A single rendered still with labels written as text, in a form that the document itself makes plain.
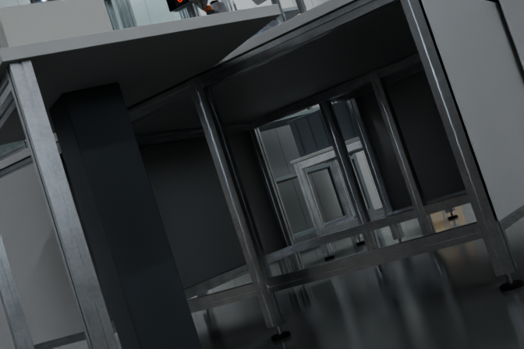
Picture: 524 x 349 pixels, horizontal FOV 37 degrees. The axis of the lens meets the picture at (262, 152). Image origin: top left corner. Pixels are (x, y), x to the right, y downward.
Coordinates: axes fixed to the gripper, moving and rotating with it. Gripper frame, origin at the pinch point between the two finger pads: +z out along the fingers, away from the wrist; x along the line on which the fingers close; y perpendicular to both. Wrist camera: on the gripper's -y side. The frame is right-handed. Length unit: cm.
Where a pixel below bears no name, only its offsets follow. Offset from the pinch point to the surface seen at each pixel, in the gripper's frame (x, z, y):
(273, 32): 31.9, 22.8, 19.5
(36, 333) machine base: -105, 86, 17
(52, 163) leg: 15, 47, 96
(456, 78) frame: 75, 53, 12
